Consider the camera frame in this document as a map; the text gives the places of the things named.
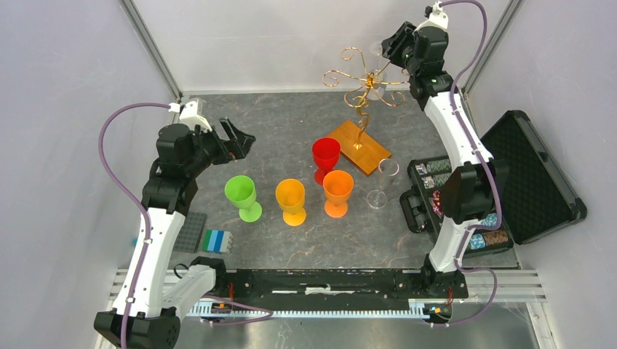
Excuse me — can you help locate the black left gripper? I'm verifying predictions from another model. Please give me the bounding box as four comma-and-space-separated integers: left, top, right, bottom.
185, 116, 255, 177

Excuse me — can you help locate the green wine glass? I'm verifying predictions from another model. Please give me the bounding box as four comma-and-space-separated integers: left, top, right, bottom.
224, 175, 262, 222

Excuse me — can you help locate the yellow wine glass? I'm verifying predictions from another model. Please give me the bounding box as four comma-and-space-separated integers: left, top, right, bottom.
275, 178, 306, 227

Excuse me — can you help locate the red wine glass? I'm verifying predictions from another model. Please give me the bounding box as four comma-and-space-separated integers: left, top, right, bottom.
311, 137, 341, 185

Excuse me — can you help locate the clear champagne flute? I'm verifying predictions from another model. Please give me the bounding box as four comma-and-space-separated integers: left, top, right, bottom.
366, 159, 399, 209

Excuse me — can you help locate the orange wine glass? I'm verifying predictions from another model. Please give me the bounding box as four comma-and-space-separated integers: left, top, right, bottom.
322, 170, 354, 218

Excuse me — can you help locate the clear wine glass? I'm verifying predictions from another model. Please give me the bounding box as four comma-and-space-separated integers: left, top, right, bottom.
367, 41, 388, 101

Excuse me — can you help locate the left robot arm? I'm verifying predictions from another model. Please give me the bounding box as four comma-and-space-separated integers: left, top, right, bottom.
94, 118, 256, 348

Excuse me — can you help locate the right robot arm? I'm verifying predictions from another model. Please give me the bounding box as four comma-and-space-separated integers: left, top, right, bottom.
382, 22, 509, 297

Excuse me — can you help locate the blue green toy brick block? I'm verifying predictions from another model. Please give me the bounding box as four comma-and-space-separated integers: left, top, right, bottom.
201, 230, 234, 254

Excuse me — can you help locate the grey lego baseplate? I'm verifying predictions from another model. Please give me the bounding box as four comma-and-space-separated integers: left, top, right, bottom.
173, 212, 207, 253

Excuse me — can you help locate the black poker chip case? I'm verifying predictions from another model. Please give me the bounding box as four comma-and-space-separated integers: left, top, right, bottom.
399, 110, 588, 256

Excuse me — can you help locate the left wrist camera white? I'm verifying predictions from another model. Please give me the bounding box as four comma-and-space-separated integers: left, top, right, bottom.
168, 97, 213, 132

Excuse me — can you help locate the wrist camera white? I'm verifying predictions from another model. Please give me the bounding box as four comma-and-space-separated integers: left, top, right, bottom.
415, 1, 449, 31
168, 97, 213, 132

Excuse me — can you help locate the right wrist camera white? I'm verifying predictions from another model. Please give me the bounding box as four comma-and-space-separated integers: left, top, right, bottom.
415, 1, 449, 31

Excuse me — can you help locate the gold wire rack wooden base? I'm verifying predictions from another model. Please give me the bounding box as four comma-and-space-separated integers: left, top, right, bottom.
322, 47, 405, 177

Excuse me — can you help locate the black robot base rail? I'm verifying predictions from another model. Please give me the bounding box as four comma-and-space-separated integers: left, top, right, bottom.
209, 268, 469, 312

